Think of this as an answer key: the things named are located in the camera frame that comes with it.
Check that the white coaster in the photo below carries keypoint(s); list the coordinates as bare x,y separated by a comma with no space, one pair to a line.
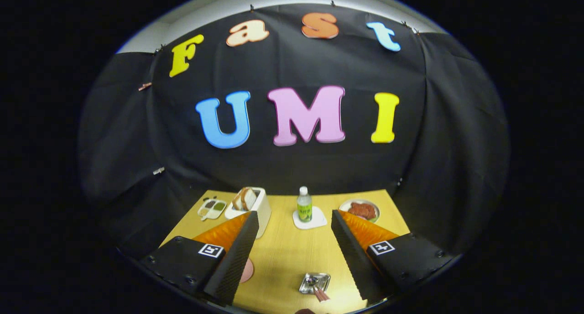
319,222

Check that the white divided sauce dish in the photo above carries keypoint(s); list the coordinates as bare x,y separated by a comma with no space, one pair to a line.
211,209

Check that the bread slice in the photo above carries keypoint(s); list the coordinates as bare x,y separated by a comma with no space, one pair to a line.
249,199
237,201

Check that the pink clip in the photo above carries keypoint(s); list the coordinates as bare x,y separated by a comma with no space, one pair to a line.
145,86

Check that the cream toaster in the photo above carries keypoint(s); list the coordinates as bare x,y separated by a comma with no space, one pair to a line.
263,209

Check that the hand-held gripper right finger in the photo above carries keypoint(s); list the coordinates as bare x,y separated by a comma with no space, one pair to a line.
353,259

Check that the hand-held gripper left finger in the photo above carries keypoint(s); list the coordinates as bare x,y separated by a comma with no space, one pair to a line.
235,259

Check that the plate of food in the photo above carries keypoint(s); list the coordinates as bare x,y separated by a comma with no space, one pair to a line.
360,210

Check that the silver clip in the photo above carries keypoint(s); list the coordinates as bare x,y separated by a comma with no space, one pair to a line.
158,170

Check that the pink plate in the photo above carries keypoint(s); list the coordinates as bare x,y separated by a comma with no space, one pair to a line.
247,270

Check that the green label drink bottle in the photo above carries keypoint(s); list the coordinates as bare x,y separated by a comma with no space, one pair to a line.
304,206

